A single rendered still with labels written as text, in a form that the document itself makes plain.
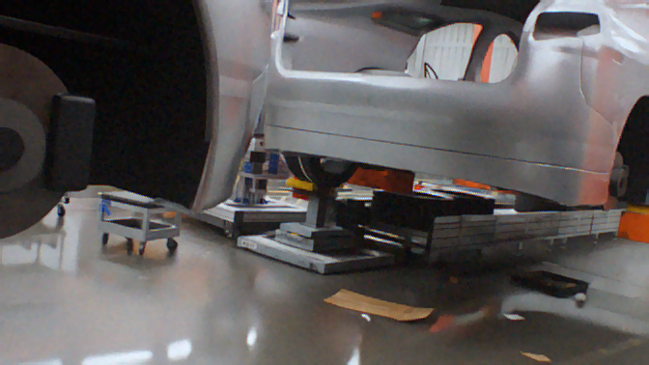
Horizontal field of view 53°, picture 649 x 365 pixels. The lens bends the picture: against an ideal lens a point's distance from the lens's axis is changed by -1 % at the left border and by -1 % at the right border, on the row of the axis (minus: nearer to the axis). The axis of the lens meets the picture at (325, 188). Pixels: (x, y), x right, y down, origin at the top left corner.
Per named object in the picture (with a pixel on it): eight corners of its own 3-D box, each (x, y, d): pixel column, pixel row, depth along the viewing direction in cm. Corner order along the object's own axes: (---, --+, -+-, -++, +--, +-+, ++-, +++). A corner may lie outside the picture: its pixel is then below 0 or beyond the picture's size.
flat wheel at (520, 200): (582, 222, 707) (585, 201, 705) (522, 214, 707) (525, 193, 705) (561, 214, 773) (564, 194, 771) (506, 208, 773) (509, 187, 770)
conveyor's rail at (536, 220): (431, 247, 479) (436, 217, 477) (425, 246, 483) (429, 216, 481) (558, 233, 667) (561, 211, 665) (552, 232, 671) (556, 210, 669)
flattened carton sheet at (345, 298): (421, 325, 336) (422, 319, 336) (322, 302, 356) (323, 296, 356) (434, 313, 364) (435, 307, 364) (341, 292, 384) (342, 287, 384)
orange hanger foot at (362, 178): (401, 194, 484) (407, 147, 481) (345, 182, 518) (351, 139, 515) (412, 194, 497) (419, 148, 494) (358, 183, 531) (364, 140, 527)
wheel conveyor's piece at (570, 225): (555, 249, 670) (561, 211, 666) (479, 233, 725) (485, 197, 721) (588, 244, 746) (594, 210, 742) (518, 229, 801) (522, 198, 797)
